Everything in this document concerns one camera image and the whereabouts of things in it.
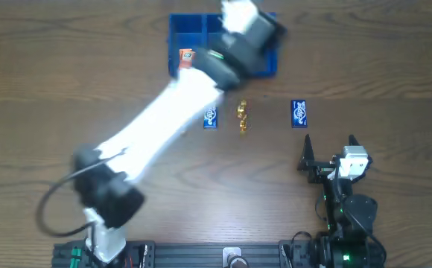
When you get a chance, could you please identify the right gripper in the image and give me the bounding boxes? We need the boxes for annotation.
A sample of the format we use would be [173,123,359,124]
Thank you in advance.
[296,133,366,185]

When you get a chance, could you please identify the blue candy pack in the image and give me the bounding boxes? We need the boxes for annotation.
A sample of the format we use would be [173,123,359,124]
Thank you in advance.
[290,99,308,130]
[203,106,219,130]

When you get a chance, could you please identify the orange candy box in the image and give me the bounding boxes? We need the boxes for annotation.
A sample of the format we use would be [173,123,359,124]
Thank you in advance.
[178,48,197,71]

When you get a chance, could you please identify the blue tray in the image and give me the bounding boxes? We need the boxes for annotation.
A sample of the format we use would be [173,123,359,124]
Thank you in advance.
[168,13,279,79]

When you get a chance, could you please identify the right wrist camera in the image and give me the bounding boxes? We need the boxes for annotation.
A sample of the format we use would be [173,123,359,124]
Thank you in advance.
[335,144,370,180]

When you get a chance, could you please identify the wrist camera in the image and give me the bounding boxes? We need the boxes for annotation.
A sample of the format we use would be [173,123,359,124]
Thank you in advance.
[335,144,370,180]
[220,0,261,35]

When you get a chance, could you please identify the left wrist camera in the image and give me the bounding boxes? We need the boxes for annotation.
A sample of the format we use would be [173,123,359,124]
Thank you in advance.
[220,0,261,35]

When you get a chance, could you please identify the mounting rail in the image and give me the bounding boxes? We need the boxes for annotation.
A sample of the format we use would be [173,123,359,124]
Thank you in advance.
[51,240,384,268]

